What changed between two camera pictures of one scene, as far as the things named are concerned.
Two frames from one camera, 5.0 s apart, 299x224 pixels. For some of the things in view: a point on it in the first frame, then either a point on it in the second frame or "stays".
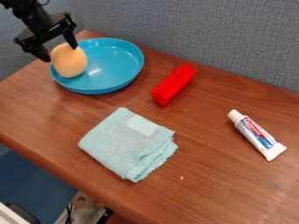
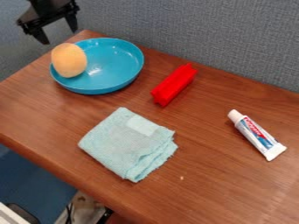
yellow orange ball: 69,61 stays
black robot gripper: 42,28 to 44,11
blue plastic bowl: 115,63 stays
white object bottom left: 8,216 stays
